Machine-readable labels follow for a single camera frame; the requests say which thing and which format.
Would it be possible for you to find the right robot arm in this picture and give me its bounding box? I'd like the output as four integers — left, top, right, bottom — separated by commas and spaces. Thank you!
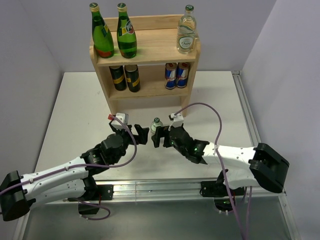
151, 126, 290, 195

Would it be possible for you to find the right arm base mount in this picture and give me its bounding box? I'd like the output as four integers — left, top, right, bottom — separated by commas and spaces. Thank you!
199, 181, 247, 215

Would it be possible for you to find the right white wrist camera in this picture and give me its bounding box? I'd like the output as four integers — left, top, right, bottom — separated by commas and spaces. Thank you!
168, 112, 184, 131

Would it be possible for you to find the aluminium frame rail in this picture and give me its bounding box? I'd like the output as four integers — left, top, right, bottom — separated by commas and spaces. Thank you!
12, 70, 301, 240

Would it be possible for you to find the blue energy drink can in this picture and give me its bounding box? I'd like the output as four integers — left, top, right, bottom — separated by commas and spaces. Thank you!
164, 62, 177, 90
176, 62, 190, 88

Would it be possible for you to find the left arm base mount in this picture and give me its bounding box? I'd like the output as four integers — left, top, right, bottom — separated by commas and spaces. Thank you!
67, 184, 114, 221

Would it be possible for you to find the green bottle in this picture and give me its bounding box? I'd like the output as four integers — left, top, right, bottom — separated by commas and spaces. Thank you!
89, 2, 115, 59
117, 2, 137, 59

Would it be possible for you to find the left blue energy drink can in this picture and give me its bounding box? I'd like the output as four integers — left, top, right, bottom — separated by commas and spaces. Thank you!
164, 62, 177, 90

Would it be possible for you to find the wooden two-tier shelf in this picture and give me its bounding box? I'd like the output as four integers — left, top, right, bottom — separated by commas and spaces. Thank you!
89, 14, 201, 114

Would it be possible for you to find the purple cable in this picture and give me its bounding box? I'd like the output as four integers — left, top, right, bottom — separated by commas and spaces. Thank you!
174, 102, 252, 240
0, 117, 138, 221

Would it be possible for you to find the black gold can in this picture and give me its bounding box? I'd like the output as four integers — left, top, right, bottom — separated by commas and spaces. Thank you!
124, 64, 141, 93
109, 65, 127, 91

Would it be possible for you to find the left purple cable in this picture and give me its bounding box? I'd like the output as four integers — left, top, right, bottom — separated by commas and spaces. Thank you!
0, 117, 138, 221

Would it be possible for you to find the black gold can front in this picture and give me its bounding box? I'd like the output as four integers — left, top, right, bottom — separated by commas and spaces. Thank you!
124, 64, 141, 93

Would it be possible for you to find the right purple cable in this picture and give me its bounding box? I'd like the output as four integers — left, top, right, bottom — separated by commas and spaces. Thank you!
174, 102, 252, 240

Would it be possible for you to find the right blue energy drink can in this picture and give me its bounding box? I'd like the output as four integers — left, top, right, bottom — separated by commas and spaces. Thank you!
176, 62, 190, 88

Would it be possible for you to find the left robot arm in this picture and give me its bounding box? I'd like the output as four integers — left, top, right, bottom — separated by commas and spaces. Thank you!
0, 124, 150, 222

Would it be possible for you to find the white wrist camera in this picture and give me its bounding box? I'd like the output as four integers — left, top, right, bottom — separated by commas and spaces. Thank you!
168, 112, 184, 131
107, 112, 129, 130

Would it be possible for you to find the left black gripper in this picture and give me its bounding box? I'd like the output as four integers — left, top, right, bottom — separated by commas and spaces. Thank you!
109, 121, 149, 163

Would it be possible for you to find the large clear soda water bottle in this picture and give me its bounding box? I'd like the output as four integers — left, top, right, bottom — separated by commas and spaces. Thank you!
176, 4, 197, 54

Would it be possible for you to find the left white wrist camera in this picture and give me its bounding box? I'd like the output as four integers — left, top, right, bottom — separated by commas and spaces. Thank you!
107, 112, 129, 130

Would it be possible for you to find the small clear glass bottle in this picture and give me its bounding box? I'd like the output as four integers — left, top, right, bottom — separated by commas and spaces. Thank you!
150, 117, 164, 136

